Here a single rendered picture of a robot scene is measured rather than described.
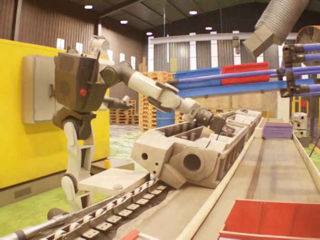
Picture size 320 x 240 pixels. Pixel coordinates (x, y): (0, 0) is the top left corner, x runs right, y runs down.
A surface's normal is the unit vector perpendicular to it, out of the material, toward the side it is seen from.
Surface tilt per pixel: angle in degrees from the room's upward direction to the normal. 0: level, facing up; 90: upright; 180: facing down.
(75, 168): 90
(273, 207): 88
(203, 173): 90
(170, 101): 98
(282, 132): 92
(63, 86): 104
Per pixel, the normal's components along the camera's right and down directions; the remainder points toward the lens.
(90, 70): 0.83, 0.32
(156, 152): -0.41, 0.07
